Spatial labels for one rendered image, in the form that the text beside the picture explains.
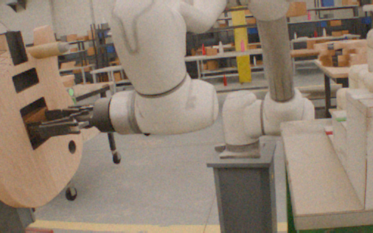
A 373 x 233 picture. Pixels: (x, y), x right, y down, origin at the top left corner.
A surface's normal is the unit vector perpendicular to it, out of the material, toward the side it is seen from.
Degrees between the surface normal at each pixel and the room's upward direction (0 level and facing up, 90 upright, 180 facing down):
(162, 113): 116
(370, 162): 90
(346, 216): 90
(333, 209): 0
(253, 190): 90
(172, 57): 106
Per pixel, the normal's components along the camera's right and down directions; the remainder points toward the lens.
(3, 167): 0.97, -0.11
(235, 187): -0.32, 0.25
